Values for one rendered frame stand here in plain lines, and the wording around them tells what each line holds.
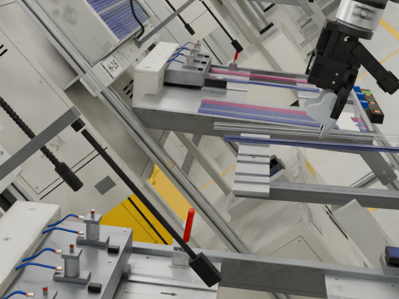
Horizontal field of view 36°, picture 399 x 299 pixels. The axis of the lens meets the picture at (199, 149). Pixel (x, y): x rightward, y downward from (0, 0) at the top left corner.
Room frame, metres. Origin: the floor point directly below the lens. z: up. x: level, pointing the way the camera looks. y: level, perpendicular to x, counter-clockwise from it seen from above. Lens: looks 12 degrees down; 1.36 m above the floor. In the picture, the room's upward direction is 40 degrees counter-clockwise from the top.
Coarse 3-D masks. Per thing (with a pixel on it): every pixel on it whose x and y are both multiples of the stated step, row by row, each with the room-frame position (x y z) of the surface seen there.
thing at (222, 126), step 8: (216, 128) 1.14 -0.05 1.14; (224, 128) 1.14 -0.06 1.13; (232, 128) 1.14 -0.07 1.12; (240, 128) 1.13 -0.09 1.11; (248, 128) 1.13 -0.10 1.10; (256, 128) 1.13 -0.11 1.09; (264, 128) 1.12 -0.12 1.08; (272, 128) 1.12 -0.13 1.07; (280, 128) 1.12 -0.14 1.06; (288, 128) 1.11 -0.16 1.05; (296, 128) 1.12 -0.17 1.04; (304, 128) 1.12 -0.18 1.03; (328, 136) 1.10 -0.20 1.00; (336, 136) 1.09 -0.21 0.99; (344, 136) 1.09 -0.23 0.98; (352, 136) 1.09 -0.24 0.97; (360, 136) 1.08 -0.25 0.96; (368, 136) 1.08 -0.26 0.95; (376, 136) 1.07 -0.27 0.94; (384, 136) 1.07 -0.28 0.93; (392, 136) 1.07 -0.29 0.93
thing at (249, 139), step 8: (224, 136) 1.39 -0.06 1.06; (232, 136) 1.39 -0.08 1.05; (240, 136) 1.39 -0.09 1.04; (248, 136) 1.39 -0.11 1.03; (272, 144) 1.36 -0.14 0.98; (280, 144) 1.36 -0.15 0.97; (288, 144) 1.35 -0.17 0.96; (296, 144) 1.35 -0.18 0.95; (304, 144) 1.35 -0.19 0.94; (312, 144) 1.34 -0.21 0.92; (320, 144) 1.34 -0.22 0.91; (328, 144) 1.33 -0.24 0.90; (336, 144) 1.33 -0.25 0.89; (344, 144) 1.33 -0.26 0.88; (352, 144) 1.33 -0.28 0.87; (360, 144) 1.33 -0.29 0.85; (392, 152) 1.30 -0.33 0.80
